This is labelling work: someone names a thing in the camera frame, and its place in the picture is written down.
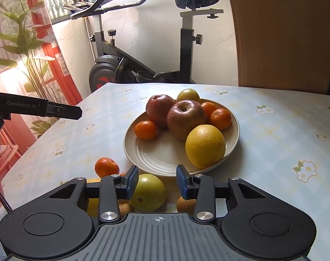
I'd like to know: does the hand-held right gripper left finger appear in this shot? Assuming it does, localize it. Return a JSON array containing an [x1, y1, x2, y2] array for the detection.
[[34, 165, 139, 224]]

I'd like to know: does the yellow-green citrus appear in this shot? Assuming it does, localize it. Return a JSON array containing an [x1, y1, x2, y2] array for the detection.
[[129, 173, 167, 212], [176, 88, 201, 104]]

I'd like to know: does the black cable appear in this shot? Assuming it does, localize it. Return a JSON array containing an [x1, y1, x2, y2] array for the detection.
[[0, 181, 13, 213]]

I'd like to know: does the black exercise bike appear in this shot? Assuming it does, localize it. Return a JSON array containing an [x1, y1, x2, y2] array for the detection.
[[62, 0, 224, 93]]

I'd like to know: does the cream round plate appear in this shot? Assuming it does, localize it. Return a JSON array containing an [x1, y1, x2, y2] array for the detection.
[[123, 98, 240, 177]]

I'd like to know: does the small brown kiwi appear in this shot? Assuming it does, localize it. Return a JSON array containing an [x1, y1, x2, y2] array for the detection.
[[119, 200, 135, 218], [176, 196, 198, 214]]

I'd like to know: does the bamboo printed curtain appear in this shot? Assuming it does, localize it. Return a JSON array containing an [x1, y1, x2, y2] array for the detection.
[[0, 0, 83, 218]]

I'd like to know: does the floral checked tablecloth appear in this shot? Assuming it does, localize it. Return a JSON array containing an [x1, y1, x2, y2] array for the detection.
[[0, 82, 330, 261]]

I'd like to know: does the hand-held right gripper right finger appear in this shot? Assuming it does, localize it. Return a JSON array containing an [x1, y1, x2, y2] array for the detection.
[[176, 164, 280, 223]]

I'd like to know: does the large yellow orange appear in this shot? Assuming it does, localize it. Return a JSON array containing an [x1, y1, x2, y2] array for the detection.
[[185, 124, 226, 169], [86, 178, 101, 218]]

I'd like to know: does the brown wooden board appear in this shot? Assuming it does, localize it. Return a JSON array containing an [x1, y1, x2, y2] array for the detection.
[[225, 0, 330, 95]]

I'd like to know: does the red apple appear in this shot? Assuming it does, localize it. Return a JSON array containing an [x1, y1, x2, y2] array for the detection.
[[146, 94, 177, 129], [166, 100, 207, 141]]

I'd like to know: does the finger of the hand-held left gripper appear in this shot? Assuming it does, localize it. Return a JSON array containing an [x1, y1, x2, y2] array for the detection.
[[47, 101, 83, 120]]

